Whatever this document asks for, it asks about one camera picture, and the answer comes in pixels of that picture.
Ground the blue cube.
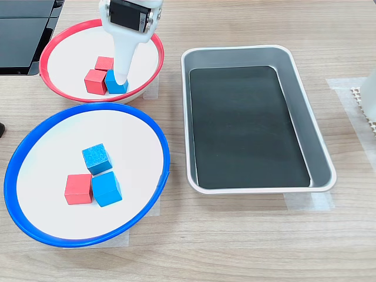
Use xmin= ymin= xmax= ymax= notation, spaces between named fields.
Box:
xmin=82 ymin=143 xmax=113 ymax=176
xmin=105 ymin=69 xmax=129 ymax=95
xmin=91 ymin=171 xmax=123 ymax=208

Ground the black tray mat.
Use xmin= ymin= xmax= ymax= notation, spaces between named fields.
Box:
xmin=189 ymin=65 xmax=311 ymax=189

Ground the steel tray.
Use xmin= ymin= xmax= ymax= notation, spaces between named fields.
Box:
xmin=180 ymin=44 xmax=338 ymax=195

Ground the red-rimmed white plate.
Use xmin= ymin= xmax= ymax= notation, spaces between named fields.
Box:
xmin=39 ymin=19 xmax=165 ymax=104

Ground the blue-rimmed white plate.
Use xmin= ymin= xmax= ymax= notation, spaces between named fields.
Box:
xmin=4 ymin=102 xmax=171 ymax=247

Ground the red cube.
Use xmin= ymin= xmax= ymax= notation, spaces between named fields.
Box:
xmin=84 ymin=69 xmax=108 ymax=96
xmin=64 ymin=173 xmax=94 ymax=206
xmin=95 ymin=56 xmax=115 ymax=72

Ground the pale perforated base plate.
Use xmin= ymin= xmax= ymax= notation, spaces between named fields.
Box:
xmin=349 ymin=86 xmax=376 ymax=139

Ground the black flat device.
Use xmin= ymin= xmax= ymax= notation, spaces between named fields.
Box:
xmin=0 ymin=0 xmax=66 ymax=76

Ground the clear tape strip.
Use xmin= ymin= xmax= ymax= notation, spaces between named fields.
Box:
xmin=143 ymin=75 xmax=160 ymax=100
xmin=283 ymin=192 xmax=335 ymax=211
xmin=62 ymin=227 xmax=130 ymax=250

